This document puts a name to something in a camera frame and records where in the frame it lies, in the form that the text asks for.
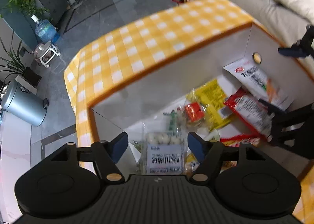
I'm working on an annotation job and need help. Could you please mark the white green snack bag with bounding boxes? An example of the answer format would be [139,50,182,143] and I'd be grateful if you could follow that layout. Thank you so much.
[130,140,147,175]

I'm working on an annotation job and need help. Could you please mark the red white snack packet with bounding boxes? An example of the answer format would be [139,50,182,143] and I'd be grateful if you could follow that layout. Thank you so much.
[224,88,272,141]

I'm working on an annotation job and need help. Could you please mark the orange stick snack bag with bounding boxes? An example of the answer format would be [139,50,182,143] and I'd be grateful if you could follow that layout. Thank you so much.
[220,134,260,148]

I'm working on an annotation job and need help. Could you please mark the clear bag brown pastry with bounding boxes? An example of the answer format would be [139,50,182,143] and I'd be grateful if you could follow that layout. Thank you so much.
[180,102,206,131]

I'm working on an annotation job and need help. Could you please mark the green raisin bag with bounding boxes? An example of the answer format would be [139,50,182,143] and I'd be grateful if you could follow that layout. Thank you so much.
[163,109,184,135]

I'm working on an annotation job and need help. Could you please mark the white ball candy bag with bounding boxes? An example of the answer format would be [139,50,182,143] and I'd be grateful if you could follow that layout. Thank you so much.
[141,120,186,175]

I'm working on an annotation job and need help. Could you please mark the white gluten snack packet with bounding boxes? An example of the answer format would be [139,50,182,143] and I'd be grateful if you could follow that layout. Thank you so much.
[223,58,293,110]

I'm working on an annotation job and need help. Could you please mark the yellow snack packet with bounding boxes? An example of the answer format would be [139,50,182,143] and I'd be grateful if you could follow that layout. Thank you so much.
[186,79,234,131]

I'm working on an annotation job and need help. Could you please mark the grey sofa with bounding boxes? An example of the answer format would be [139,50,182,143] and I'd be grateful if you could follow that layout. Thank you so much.
[219,0,314,50]

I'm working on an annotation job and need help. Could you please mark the orange cardboard box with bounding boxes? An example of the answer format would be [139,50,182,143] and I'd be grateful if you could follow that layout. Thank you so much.
[89,25,313,177]

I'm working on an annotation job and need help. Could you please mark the yellow checkered tablecloth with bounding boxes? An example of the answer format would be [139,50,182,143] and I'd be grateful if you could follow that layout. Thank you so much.
[63,0,314,224]

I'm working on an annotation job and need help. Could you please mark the white tv console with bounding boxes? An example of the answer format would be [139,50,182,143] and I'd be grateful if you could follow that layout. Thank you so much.
[1,112,31,223]

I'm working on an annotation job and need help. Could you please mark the silver trash can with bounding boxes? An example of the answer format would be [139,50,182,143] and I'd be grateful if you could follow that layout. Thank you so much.
[1,80,49,127]

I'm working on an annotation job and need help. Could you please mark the white rolling stool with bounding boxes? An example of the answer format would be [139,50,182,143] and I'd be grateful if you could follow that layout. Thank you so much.
[32,41,61,68]

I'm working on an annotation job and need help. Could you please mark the potted long leaf plant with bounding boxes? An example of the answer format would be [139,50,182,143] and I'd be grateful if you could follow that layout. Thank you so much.
[1,31,42,87]

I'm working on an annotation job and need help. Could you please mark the blue water jug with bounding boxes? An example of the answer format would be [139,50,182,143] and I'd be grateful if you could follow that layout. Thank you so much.
[31,15,60,43]

